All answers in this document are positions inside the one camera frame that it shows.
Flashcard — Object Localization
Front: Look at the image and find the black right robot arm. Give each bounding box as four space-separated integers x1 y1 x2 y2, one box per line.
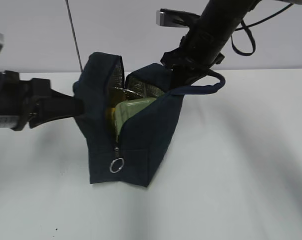
156 0 259 89

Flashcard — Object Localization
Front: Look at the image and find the dark blue lunch bag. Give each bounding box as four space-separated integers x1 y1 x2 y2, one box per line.
73 52 225 187

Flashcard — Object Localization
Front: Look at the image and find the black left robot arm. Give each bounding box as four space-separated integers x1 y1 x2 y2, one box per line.
0 70 84 132

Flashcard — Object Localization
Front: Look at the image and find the metal zipper pull ring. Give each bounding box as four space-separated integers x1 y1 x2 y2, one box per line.
109 146 125 173

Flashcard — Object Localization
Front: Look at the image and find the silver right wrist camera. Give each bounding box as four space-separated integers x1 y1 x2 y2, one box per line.
156 8 200 28

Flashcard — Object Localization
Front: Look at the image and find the green lid glass container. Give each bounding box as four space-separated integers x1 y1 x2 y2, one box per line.
113 97 156 137

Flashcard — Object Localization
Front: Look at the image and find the yellow pear-shaped gourd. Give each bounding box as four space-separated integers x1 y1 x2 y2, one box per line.
105 107 115 126

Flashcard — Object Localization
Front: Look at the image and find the dark right arm cable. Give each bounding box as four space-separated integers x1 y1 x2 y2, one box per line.
231 0 296 56

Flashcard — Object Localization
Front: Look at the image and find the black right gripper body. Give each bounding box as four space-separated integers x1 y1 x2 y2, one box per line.
161 34 225 69

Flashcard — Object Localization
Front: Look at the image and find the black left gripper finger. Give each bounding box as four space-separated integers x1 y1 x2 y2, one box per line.
39 90 84 120

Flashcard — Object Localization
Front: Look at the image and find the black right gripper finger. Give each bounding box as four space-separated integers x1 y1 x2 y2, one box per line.
168 67 209 89

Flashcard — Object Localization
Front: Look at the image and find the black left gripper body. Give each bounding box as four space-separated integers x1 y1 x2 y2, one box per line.
14 78 51 131

